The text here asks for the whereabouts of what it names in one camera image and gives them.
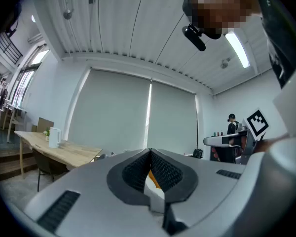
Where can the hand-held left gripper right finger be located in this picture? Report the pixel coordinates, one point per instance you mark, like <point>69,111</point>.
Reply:
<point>207,181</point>

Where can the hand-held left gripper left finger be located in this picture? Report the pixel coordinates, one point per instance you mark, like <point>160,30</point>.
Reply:
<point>88,194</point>

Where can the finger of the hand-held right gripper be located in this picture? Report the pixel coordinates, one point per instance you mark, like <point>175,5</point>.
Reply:
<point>212,141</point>

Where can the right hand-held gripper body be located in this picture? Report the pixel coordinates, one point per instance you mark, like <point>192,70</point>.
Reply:
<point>257,122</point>

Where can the person's right hand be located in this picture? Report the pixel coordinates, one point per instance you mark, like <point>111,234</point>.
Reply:
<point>215,154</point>

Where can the black backpack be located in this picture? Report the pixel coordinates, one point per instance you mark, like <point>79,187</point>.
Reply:
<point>198,154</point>

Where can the long wooden table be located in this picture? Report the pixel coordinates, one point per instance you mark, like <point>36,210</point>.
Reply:
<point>71,153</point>

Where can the grey roller blind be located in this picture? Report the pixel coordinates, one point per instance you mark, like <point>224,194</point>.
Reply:
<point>108,112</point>
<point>172,117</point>

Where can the dark chair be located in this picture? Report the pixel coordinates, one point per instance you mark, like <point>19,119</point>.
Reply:
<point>43,162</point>

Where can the white electric kettle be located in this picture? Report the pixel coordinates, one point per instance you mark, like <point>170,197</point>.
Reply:
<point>54,138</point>

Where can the small potted plant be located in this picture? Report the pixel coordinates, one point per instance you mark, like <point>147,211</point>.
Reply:
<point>47,133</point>

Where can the long ceiling light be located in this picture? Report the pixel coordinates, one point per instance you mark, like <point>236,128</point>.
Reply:
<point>238,49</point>

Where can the brown cardboard sheet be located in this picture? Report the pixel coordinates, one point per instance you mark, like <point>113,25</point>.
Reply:
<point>45,125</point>

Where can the dark wooden steps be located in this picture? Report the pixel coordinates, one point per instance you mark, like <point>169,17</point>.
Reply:
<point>10,157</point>

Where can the person's black shirt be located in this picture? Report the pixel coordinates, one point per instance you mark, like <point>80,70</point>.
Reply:
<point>281,33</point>

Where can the light wooden chair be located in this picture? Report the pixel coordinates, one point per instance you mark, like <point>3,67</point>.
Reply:
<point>12,122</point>

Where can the person's head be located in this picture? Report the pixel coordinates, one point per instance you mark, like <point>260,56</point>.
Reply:
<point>224,9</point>

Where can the tall glass window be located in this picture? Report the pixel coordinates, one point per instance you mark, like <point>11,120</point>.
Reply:
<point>27,78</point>

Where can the black metal railing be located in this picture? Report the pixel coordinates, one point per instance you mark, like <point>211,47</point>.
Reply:
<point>8,48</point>

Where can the small oval ceiling light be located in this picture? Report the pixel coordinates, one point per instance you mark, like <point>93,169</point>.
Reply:
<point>33,18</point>

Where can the black head camera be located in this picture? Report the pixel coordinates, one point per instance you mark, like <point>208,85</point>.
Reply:
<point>195,39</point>

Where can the wall air vent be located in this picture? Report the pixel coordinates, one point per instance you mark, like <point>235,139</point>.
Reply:
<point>35,38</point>

